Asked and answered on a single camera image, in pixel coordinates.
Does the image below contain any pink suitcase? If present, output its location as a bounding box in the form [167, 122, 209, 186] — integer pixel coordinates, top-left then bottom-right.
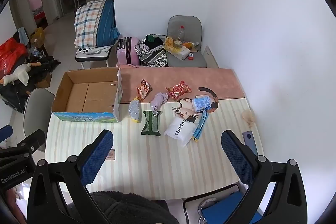
[116, 36, 140, 65]

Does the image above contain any grey cushioned chair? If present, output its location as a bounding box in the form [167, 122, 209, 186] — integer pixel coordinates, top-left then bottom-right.
[167, 15, 208, 68]

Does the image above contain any plaid folded quilt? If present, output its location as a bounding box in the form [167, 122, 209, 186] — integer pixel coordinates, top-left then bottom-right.
[74, 0, 121, 48]

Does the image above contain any patterned tote bag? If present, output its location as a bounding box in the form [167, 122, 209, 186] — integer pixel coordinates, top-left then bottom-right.
[135, 34, 168, 68]

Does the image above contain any small brown cardboard box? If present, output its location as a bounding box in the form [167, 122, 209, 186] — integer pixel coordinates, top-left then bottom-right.
[34, 73, 53, 88]

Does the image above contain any red plastic bag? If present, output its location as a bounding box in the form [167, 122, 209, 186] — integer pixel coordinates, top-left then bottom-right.
[0, 38, 28, 75]

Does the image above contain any green packet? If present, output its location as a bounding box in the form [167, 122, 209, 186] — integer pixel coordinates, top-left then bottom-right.
[141, 110, 162, 137]

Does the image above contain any blue towel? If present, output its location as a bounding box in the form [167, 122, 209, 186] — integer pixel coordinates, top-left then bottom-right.
[18, 28, 30, 45]

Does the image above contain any silver and yellow packet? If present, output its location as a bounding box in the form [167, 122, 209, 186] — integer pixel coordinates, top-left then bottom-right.
[128, 96, 141, 123]

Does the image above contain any white leaning board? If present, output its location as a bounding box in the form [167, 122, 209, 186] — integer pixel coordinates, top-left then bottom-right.
[204, 46, 219, 69]

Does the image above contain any grey smartphone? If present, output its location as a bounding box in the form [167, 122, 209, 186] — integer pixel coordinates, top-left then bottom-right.
[243, 131, 258, 156]

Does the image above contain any pile of black tripods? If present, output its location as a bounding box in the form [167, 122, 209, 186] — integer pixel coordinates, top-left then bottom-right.
[0, 56, 61, 113]

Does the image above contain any orange patterned snack packet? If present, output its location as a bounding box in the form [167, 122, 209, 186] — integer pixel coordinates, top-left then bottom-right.
[136, 79, 153, 102]

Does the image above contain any dark fleece clothing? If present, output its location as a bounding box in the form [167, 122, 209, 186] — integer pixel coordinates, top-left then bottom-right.
[67, 190, 172, 224]

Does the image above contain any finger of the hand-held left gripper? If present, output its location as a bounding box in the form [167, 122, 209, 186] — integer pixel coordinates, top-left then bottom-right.
[0, 126, 13, 143]
[16, 130, 46, 153]

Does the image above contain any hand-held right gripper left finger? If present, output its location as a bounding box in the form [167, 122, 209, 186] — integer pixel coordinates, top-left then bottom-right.
[27, 130, 114, 224]

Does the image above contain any yellow plastic bag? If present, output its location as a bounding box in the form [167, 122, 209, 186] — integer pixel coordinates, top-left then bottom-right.
[164, 36, 175, 51]

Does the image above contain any red snack packet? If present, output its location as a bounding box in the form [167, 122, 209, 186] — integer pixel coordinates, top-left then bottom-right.
[166, 80, 192, 101]

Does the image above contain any yellow cardboard box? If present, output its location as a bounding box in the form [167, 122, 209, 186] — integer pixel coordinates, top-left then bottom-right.
[29, 27, 46, 47]

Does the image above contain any grey plastic chair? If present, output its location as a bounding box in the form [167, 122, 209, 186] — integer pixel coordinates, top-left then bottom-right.
[23, 88, 55, 153]

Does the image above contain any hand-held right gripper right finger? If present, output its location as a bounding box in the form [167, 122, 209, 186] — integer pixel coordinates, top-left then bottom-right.
[221, 130, 308, 224]

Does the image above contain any white goose plush toy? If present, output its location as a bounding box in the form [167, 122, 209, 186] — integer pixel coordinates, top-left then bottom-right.
[0, 62, 42, 86]

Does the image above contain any white folding chair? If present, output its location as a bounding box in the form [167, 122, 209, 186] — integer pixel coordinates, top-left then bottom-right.
[76, 46, 112, 69]

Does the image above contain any blue tissue pack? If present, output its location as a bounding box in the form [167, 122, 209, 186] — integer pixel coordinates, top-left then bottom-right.
[192, 95, 213, 112]

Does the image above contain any white soft packet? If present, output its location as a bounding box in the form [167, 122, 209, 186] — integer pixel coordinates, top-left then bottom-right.
[164, 116, 197, 148]

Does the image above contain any long blue packet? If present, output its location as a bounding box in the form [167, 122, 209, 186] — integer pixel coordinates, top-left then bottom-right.
[192, 109, 209, 141]

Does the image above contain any white tissue box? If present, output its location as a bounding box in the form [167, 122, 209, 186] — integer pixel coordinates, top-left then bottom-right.
[168, 46, 190, 60]

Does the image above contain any purple sock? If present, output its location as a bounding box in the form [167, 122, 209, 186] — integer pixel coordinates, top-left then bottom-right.
[150, 92, 169, 111]

